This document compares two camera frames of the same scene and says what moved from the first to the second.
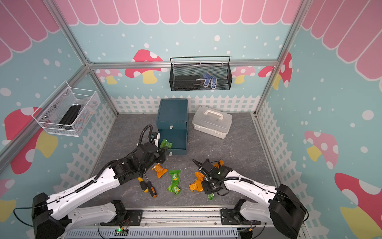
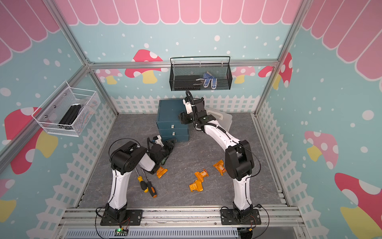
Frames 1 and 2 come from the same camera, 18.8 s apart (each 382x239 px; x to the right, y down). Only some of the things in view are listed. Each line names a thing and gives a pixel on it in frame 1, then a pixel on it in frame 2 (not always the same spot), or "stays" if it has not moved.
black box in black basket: (187, 82) stays
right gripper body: (208, 188) to (187, 118)
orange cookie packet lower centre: (197, 186) stays
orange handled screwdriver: (150, 187) stays
